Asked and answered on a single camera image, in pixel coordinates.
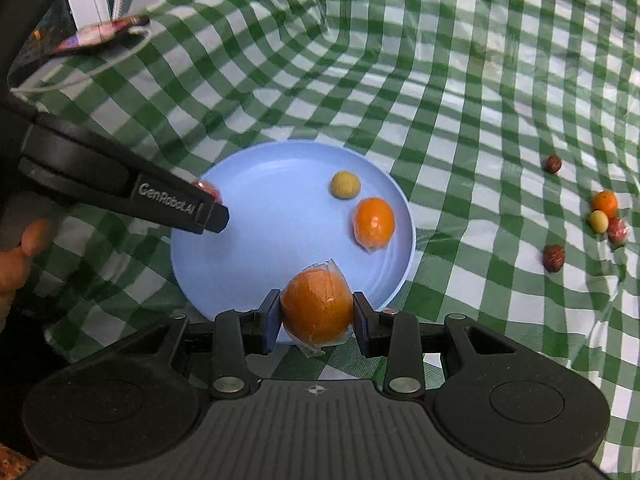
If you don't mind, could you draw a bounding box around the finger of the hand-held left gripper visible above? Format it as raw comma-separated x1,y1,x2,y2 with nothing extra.
124,169,231,235

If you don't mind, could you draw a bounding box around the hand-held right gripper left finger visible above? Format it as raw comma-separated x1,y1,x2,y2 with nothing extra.
150,288,281,397

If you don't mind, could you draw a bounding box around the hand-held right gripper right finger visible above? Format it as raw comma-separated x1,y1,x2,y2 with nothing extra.
352,291,521,396

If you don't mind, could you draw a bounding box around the red fruit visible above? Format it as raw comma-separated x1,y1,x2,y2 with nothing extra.
192,179,224,206
606,217,631,247

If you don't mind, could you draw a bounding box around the large orange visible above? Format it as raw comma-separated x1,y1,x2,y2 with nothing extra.
279,258,357,359

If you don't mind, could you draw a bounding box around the light blue plate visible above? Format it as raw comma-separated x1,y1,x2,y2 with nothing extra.
170,141,417,345

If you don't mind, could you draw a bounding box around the person's left hand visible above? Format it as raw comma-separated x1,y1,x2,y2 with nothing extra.
0,219,55,332

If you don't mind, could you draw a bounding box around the clear round plate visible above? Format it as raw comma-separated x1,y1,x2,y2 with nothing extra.
7,19,152,95

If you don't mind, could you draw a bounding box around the small wrapped orange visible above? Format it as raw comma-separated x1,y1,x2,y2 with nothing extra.
352,197,397,256

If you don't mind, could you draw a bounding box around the colourful foil packet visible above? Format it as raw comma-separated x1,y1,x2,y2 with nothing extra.
49,15,151,55

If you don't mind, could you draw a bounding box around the olive yellow round fruit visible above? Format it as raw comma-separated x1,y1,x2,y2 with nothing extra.
329,170,362,201

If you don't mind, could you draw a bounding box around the green checked tablecloth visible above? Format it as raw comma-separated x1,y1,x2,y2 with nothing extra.
10,0,640,480

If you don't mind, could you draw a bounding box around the tiny orange fruit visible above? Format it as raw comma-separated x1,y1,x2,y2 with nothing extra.
591,190,620,214

